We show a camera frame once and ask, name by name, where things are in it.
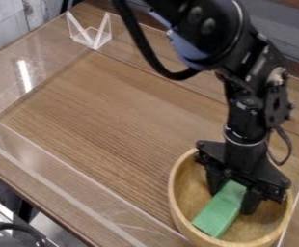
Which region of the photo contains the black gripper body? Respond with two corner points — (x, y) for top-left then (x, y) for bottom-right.
(195, 135), (291, 204)

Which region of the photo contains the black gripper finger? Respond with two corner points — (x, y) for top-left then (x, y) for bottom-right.
(206, 166), (231, 195)
(242, 188), (263, 215)

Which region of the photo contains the green rectangular block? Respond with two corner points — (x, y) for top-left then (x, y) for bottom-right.
(191, 180), (246, 238)

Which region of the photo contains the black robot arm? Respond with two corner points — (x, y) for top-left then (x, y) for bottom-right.
(145, 0), (293, 215)

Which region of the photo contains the brown wooden bowl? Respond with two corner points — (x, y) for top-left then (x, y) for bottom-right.
(169, 149), (293, 247)

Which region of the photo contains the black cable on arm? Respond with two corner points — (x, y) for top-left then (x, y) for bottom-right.
(111, 0), (202, 81)

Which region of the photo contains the black cable lower left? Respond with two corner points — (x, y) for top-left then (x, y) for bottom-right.
(0, 221), (50, 247)

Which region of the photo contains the metal frame lower left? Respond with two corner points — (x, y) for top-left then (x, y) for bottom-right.
(0, 204), (50, 247)

